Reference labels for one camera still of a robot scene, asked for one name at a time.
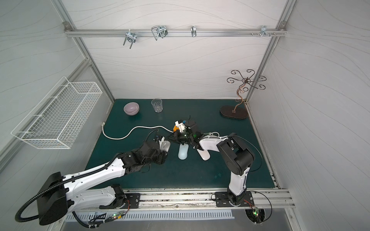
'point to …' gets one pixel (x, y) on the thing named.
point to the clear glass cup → (157, 103)
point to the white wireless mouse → (204, 154)
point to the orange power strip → (175, 128)
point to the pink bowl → (131, 109)
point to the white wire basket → (58, 119)
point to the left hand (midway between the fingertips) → (166, 154)
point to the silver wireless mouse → (165, 146)
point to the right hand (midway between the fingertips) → (166, 136)
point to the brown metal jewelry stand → (235, 112)
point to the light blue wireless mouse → (183, 151)
